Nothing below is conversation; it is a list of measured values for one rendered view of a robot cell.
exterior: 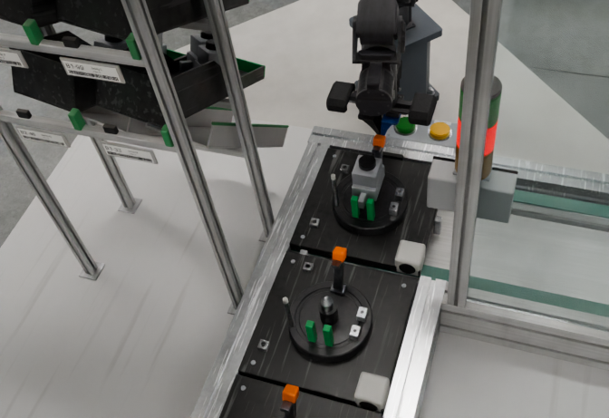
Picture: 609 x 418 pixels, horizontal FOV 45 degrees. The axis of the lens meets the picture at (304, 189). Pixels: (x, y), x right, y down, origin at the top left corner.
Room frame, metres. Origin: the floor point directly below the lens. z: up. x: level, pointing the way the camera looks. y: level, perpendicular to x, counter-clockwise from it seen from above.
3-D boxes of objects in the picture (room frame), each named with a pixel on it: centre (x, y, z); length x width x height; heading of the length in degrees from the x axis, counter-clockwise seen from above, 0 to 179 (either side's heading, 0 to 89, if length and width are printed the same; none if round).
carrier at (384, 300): (0.59, 0.00, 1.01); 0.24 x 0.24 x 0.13; 64
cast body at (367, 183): (0.81, -0.11, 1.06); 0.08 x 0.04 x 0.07; 154
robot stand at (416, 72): (1.21, -0.25, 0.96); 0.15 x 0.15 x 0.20; 19
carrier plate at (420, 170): (0.82, -0.12, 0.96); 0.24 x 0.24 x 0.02; 64
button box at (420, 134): (0.98, -0.29, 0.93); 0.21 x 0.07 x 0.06; 64
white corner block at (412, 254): (0.69, -0.16, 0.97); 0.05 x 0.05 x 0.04; 64
